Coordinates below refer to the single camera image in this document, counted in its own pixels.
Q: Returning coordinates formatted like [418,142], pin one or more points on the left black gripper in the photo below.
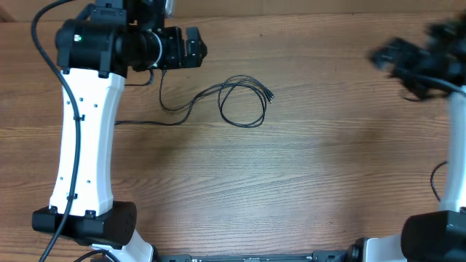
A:
[175,58]

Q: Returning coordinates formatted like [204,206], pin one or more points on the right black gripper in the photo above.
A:
[403,54]

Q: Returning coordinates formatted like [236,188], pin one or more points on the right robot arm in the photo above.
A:
[434,70]

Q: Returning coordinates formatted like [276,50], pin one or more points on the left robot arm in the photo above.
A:
[95,51]

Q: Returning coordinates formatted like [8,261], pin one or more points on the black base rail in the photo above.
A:
[316,256]

